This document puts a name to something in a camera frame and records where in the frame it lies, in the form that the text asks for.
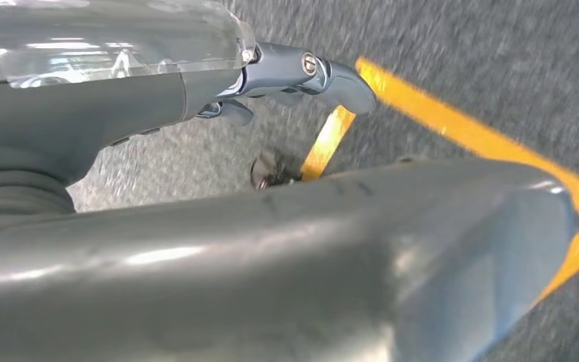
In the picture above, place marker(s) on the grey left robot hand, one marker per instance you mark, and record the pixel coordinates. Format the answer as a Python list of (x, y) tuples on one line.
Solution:
[(94, 105)]

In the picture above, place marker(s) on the grey robot body shell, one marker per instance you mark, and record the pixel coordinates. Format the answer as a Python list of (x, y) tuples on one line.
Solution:
[(269, 280)]

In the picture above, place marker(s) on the yellow floor tape square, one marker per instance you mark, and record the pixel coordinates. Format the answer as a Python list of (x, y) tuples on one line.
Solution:
[(469, 132)]

